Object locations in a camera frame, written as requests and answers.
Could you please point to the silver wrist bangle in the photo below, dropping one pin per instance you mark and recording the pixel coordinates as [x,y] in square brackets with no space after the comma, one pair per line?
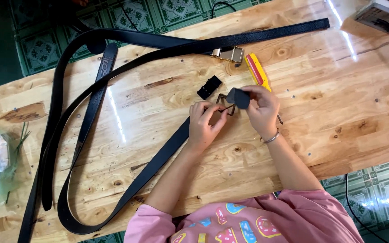
[271,138]

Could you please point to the person's left hand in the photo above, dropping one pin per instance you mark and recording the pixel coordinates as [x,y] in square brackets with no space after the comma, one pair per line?
[201,130]

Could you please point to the embossed black leather belt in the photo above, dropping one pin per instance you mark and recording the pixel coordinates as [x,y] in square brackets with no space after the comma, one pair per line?
[100,84]

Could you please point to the bronze metal buckle frame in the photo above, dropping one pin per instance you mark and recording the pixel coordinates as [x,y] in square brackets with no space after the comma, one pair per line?
[218,98]

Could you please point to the long plain black leather belt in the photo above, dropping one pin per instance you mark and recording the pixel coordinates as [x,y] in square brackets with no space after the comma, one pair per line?
[282,29]

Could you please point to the black belt with gold buckle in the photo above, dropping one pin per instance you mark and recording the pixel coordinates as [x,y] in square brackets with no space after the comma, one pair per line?
[56,101]

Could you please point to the pink printed shirt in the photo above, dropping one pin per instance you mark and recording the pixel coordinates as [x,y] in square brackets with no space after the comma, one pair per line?
[248,222]

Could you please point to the yellow and red screwdriver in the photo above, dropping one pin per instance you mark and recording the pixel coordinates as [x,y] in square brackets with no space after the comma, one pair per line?
[255,69]

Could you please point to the green plant stems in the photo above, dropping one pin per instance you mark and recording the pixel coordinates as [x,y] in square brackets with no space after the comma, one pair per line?
[23,136]

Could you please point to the black belt buckle clasp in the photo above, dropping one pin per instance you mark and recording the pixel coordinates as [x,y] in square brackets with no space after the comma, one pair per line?
[209,87]

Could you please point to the person's right hand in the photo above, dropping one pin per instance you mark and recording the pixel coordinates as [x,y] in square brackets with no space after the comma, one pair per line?
[265,113]

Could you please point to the white power strip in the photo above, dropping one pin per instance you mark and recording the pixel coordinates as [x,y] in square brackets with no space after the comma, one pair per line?
[382,15]

